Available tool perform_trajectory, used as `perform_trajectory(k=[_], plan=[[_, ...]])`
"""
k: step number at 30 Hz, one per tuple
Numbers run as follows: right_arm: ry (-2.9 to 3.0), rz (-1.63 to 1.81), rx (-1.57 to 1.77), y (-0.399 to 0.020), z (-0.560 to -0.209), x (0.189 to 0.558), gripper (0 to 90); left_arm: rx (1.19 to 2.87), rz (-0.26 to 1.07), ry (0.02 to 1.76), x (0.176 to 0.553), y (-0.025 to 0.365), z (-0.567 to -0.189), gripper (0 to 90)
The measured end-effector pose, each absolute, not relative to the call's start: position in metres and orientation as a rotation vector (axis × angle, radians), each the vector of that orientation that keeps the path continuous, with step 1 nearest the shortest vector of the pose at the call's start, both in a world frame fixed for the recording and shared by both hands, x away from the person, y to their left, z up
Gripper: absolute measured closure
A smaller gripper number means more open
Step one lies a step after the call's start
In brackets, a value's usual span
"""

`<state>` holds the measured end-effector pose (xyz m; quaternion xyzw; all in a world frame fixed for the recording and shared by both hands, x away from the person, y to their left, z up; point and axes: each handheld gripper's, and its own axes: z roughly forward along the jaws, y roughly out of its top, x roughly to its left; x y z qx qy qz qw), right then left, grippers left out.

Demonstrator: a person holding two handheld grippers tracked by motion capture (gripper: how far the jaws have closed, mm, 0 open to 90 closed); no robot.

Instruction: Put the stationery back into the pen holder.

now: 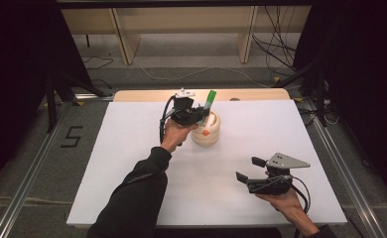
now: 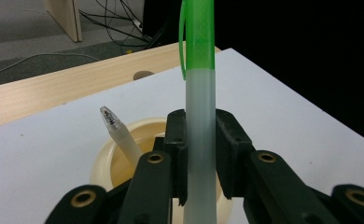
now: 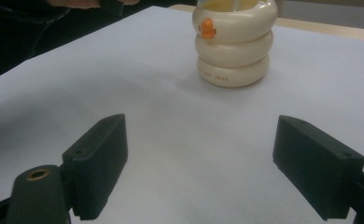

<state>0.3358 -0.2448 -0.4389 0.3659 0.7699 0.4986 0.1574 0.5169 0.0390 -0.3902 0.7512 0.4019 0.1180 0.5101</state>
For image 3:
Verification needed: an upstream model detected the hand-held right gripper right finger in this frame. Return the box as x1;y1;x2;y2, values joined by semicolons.
272;115;364;221

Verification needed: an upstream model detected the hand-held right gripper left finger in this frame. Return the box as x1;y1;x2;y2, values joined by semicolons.
62;113;129;221

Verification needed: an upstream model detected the cream ringed pen holder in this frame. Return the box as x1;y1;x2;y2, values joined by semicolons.
191;0;279;89

